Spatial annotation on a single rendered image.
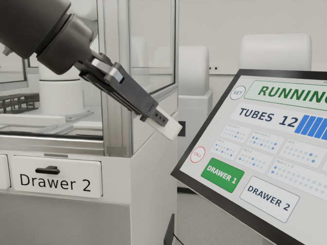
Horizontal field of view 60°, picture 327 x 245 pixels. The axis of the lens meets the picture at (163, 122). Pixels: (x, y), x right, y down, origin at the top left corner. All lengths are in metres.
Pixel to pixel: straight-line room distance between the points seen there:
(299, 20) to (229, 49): 0.86
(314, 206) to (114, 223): 0.62
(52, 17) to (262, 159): 0.40
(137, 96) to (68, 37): 0.11
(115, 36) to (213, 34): 3.19
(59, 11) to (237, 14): 3.64
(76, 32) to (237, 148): 0.37
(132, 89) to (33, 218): 0.77
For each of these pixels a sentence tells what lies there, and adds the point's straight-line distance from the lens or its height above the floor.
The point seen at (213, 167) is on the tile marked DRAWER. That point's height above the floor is 1.01.
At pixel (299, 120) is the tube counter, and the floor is 1.12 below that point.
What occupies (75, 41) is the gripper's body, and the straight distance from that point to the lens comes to 0.36.
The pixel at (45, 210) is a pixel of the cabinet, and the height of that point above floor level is 0.75.
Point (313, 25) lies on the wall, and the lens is 3.96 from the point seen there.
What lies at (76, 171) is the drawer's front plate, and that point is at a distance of 0.88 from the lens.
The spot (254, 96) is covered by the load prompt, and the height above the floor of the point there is 1.14.
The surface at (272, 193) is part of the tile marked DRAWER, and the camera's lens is 0.49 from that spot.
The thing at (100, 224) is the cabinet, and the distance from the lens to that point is 0.95.
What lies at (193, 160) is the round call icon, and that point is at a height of 1.00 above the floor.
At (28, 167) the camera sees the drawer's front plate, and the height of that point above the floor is 0.90.
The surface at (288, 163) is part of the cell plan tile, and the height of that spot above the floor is 1.05.
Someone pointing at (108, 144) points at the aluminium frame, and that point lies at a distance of 0.83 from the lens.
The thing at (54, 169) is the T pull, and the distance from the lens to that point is 0.88.
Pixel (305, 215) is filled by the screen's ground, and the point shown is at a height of 1.00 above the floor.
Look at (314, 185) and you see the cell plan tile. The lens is 0.48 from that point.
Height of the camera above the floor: 1.22
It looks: 12 degrees down
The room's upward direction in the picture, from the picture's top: straight up
